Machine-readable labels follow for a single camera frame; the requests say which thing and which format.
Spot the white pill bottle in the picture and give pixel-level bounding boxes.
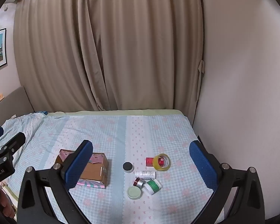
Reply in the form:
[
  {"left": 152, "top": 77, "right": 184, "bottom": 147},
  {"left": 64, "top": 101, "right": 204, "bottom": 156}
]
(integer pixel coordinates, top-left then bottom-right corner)
[{"left": 135, "top": 170, "right": 156, "bottom": 179}]

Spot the silver jar with red lid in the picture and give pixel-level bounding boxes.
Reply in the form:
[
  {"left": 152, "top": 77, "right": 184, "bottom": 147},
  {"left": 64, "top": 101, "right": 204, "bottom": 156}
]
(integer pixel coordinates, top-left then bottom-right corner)
[{"left": 133, "top": 178, "right": 146, "bottom": 189}]

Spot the white and blue quilt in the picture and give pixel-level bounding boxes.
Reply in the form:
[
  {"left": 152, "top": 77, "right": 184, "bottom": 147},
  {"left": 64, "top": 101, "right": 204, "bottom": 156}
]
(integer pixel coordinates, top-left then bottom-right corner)
[{"left": 0, "top": 112, "right": 48, "bottom": 160}]

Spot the beige curtain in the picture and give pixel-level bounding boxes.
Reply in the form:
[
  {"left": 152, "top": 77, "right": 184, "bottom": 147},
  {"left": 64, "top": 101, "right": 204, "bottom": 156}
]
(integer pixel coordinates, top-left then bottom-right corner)
[{"left": 13, "top": 0, "right": 205, "bottom": 112}]

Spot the brown cardboard box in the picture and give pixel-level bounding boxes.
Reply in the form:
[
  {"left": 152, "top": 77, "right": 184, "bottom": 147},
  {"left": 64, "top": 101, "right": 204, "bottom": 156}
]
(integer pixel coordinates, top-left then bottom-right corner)
[{"left": 55, "top": 149, "right": 112, "bottom": 188}]

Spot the jar with pale green lid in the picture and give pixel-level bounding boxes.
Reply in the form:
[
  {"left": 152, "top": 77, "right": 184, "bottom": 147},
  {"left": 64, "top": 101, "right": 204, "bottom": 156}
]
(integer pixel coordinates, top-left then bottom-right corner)
[{"left": 127, "top": 186, "right": 143, "bottom": 200}]

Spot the clear yellowish tape roll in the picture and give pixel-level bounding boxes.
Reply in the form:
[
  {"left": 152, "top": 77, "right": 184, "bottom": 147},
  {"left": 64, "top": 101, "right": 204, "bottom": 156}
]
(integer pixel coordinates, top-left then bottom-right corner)
[{"left": 153, "top": 153, "right": 171, "bottom": 171}]

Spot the small black-lid jar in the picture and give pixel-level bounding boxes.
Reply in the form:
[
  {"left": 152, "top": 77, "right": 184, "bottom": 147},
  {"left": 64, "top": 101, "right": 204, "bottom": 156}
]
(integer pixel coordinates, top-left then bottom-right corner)
[{"left": 122, "top": 162, "right": 134, "bottom": 173}]

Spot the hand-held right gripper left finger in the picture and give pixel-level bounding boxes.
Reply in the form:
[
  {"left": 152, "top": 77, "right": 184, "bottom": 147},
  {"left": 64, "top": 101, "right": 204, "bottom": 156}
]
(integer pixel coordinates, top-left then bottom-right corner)
[{"left": 17, "top": 140, "right": 94, "bottom": 224}]

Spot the small red box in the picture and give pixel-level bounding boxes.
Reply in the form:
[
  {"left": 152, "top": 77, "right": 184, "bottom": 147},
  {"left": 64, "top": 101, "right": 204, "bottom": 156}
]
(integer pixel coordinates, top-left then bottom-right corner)
[{"left": 146, "top": 157, "right": 159, "bottom": 168}]

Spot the white jar with green label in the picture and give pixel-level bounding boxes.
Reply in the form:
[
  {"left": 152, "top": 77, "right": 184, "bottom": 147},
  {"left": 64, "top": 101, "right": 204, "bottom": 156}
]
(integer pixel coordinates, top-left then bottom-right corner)
[{"left": 143, "top": 179, "right": 163, "bottom": 195}]

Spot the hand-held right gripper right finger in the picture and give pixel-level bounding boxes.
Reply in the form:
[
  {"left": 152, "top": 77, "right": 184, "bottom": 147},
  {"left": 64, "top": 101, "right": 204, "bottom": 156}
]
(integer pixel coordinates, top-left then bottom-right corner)
[{"left": 189, "top": 140, "right": 266, "bottom": 224}]

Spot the pink striped paper liner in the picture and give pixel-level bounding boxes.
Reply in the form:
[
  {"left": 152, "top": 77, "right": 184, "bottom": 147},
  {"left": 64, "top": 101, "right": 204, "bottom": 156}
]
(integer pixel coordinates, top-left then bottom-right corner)
[{"left": 58, "top": 150, "right": 107, "bottom": 189}]

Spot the blue checkered bed sheet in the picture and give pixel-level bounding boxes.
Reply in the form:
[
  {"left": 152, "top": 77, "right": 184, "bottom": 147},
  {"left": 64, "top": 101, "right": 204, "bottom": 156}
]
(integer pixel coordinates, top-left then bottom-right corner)
[{"left": 0, "top": 111, "right": 224, "bottom": 224}]

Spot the person's left hand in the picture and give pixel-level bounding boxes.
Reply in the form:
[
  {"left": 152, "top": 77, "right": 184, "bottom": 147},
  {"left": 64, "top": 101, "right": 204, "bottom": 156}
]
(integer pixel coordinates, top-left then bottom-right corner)
[{"left": 0, "top": 188, "right": 16, "bottom": 218}]

